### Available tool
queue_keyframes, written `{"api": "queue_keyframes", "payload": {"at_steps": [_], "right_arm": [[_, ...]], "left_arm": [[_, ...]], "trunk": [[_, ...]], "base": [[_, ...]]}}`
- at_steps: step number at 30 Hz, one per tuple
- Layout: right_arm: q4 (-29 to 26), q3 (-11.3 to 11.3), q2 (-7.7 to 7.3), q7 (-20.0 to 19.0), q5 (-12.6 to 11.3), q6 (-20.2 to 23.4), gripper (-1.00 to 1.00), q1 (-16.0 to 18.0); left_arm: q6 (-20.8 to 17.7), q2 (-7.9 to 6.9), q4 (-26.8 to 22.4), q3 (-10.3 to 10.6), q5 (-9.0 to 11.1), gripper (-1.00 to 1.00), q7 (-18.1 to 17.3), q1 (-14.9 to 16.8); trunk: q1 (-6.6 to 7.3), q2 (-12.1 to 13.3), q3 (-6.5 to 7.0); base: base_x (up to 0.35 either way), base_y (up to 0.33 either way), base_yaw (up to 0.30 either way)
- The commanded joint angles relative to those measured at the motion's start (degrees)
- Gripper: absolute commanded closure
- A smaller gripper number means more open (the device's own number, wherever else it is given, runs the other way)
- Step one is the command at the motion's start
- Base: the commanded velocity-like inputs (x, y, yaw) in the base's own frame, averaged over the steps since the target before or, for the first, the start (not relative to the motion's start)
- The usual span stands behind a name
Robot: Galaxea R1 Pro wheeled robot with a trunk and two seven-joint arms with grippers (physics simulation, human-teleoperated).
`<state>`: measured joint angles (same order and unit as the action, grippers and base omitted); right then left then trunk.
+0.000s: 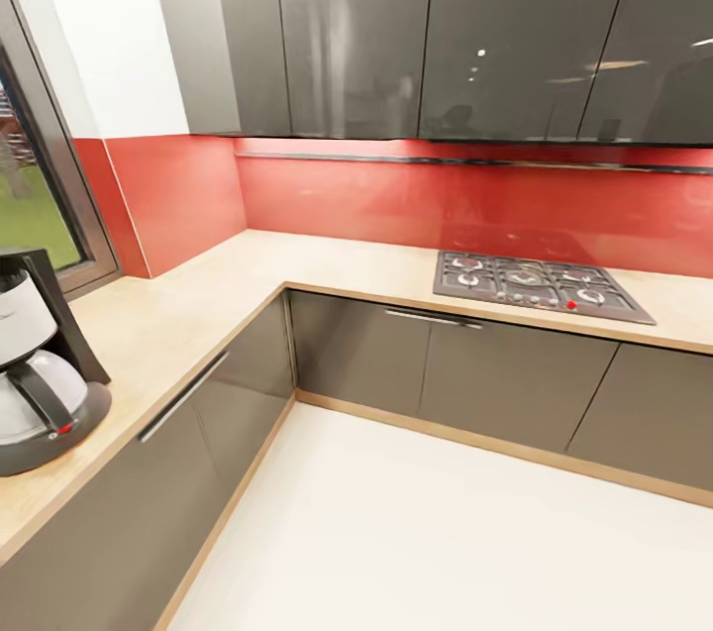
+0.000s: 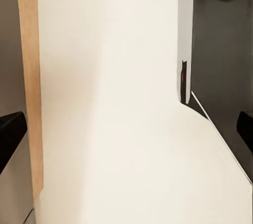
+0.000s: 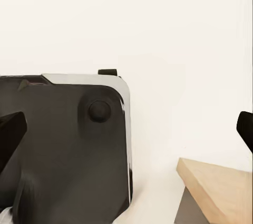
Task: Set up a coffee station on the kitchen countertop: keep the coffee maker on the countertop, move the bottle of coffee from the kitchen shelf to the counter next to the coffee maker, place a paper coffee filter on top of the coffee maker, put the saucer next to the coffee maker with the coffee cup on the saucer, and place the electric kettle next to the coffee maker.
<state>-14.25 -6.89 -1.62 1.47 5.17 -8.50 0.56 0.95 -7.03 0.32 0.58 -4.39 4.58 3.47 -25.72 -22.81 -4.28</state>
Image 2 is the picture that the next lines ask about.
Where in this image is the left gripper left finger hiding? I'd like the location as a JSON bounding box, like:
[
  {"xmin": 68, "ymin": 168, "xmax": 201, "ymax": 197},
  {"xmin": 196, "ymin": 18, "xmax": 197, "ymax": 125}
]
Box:
[{"xmin": 0, "ymin": 112, "xmax": 28, "ymax": 174}]

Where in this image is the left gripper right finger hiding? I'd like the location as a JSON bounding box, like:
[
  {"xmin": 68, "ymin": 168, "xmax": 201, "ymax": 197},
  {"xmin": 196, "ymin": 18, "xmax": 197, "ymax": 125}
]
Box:
[{"xmin": 236, "ymin": 111, "xmax": 253, "ymax": 154}]

